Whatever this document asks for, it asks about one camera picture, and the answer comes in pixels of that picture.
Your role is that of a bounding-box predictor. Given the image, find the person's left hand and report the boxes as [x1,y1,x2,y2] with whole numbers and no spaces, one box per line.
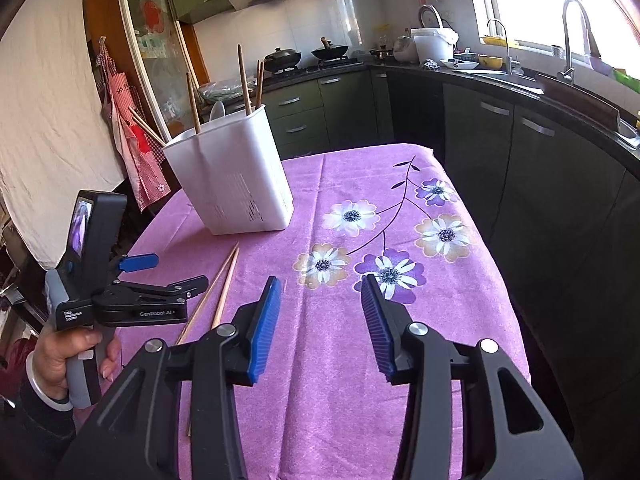
[32,327,122,401]

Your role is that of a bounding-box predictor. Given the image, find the silver bracelet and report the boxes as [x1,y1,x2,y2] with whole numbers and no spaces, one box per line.
[25,352,73,411]

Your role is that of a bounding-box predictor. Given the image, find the white hanging sheet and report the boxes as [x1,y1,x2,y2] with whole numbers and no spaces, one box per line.
[0,0,128,271]

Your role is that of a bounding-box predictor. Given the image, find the white plastic utensil holder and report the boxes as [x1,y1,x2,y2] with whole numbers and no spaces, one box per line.
[163,104,295,236]

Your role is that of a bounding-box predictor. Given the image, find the plastic bag of vegetables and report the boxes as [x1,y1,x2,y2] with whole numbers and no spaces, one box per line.
[197,80,251,103]

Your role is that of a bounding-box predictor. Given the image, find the white plastic bucket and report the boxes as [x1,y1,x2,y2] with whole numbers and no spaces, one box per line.
[411,27,458,63]

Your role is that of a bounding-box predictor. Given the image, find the black gas stove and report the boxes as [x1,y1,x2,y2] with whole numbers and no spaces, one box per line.
[305,57,363,73]

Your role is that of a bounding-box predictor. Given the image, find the wooden cutting board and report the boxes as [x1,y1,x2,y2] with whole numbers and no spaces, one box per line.
[536,72,621,131]

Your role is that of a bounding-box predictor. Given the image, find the clear plastic bag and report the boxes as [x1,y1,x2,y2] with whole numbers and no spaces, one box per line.
[392,36,418,63]

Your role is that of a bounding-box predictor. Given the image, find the dark lower cabinets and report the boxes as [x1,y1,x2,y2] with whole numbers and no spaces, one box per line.
[370,67,640,461]

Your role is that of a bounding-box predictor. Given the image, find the green lower cabinets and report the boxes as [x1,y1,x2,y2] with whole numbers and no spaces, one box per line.
[260,71,396,161]

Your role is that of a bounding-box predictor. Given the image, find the steel sink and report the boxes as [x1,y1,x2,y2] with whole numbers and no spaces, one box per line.
[467,67,543,93]

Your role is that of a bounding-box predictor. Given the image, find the small steel faucet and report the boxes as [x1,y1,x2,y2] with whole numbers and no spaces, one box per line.
[486,18,513,75]

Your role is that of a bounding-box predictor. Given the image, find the black wok with handle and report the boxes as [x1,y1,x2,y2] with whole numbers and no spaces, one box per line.
[311,36,350,61]

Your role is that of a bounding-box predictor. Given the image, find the tall steel faucet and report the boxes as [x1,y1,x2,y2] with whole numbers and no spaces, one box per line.
[556,0,601,86]

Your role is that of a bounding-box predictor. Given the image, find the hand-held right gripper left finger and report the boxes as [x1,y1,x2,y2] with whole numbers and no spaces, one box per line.
[57,275,282,480]

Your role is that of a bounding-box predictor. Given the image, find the person's left forearm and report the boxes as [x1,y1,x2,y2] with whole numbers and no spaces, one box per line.
[0,375,76,480]

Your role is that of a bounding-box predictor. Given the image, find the red checkered apron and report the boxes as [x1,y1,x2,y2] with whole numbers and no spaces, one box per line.
[95,37,172,211]

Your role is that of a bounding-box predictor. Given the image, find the black lidded wok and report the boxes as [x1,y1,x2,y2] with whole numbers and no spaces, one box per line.
[263,46,302,72]

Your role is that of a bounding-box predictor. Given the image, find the sliding glass door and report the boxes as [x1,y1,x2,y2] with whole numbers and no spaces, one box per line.
[115,0,201,141]

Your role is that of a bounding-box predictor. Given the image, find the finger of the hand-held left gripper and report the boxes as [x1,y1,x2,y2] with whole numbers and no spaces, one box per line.
[110,253,160,273]
[102,275,210,306]

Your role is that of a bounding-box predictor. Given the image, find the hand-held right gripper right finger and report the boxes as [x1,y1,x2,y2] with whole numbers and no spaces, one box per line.
[360,274,586,480]

